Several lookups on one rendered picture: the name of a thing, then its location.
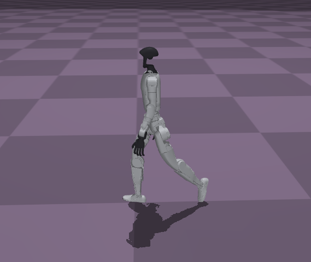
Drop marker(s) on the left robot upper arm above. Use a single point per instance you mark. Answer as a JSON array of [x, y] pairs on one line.
[[151, 84]]

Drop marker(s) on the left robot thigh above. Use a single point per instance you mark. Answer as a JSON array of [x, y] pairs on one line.
[[165, 149]]

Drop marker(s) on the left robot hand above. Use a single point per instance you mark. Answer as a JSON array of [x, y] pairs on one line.
[[139, 143]]

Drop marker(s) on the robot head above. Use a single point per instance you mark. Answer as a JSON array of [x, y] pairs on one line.
[[149, 52]]

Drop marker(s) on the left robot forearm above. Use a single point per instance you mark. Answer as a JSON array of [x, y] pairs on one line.
[[148, 116]]

